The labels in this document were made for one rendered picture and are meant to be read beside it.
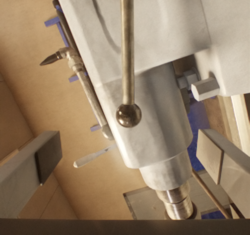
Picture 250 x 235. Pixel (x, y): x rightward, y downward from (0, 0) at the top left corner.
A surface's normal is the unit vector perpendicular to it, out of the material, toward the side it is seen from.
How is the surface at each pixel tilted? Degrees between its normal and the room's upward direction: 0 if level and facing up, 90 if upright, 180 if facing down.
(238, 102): 48
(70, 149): 90
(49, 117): 90
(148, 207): 90
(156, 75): 115
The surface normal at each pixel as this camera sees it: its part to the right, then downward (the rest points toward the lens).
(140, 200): -0.02, 0.25
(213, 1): -0.46, 0.38
